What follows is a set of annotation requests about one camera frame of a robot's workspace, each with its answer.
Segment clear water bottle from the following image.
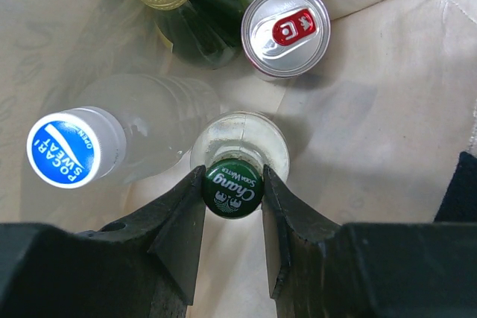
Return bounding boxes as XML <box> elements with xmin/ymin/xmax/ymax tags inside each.
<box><xmin>26</xmin><ymin>74</ymin><xmax>220</xmax><ymax>189</ymax></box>

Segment clear Chang soda bottle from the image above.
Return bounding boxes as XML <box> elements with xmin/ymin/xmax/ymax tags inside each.
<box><xmin>190</xmin><ymin>111</ymin><xmax>290</xmax><ymax>219</ymax></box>

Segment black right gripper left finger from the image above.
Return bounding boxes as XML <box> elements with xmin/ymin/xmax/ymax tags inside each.
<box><xmin>79</xmin><ymin>165</ymin><xmax>206</xmax><ymax>305</ymax></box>

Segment green gold-capped glass bottle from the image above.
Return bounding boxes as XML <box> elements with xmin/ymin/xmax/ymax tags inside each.
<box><xmin>141</xmin><ymin>0</ymin><xmax>244</xmax><ymax>69</ymax></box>

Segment beige canvas tote bag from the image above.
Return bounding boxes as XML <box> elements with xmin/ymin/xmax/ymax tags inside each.
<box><xmin>0</xmin><ymin>0</ymin><xmax>477</xmax><ymax>318</ymax></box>

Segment red bull can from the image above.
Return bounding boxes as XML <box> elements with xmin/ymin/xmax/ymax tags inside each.
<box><xmin>241</xmin><ymin>0</ymin><xmax>331</xmax><ymax>82</ymax></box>

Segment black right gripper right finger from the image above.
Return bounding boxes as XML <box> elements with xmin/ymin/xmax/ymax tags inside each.
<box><xmin>262</xmin><ymin>165</ymin><xmax>341</xmax><ymax>299</ymax></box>

